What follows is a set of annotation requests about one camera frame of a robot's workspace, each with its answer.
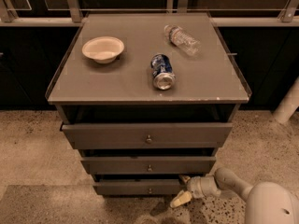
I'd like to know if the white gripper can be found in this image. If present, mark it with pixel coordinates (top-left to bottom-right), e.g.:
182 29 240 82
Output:
170 175 221 208

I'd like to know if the grey drawer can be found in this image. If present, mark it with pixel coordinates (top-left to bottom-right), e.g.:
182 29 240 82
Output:
62 122 232 149
93 179 186 196
81 156 216 175

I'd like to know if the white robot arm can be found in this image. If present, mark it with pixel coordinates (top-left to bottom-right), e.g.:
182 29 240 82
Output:
170 167 299 224

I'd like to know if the grey drawer cabinet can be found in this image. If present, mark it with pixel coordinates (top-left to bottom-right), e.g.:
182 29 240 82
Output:
46 13 250 184

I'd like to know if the blue soda can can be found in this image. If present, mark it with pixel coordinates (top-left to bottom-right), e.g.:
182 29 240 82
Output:
150 54 176 91

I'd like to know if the white pipe leg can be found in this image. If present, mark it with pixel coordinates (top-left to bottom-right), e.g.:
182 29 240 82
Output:
273 77 299 123

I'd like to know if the clear plastic water bottle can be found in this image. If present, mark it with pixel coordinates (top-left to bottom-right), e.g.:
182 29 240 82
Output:
164 25 201 57

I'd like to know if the white paper bowl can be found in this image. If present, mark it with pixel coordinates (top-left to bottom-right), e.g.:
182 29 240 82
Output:
82 36 124 64

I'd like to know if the metal window frame rail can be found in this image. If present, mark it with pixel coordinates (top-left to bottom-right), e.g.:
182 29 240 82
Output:
0 0 299 27

